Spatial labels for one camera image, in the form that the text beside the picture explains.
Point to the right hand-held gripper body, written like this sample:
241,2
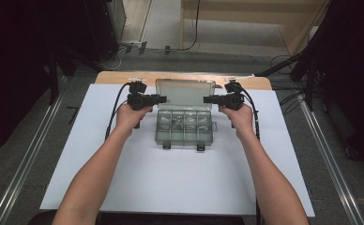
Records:
234,100

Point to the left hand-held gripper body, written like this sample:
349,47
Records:
138,100

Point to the grey translucent compartment box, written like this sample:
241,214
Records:
183,93

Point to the person's right hand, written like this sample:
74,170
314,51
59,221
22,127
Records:
242,120

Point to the person's left hand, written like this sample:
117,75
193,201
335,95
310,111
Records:
128,120

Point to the black metal stand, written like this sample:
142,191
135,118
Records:
310,87
53,81

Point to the black cabinet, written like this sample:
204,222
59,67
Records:
98,28

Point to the light wooden furniture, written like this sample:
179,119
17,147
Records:
233,15

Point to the white board sheet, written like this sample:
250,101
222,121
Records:
158,193

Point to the dark curtain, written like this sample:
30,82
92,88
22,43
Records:
8,62
358,62

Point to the person's left leg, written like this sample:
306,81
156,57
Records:
42,218

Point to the small black bracket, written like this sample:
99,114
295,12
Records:
128,48
143,47
167,50

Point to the aluminium floor rail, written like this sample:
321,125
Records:
327,150
30,156

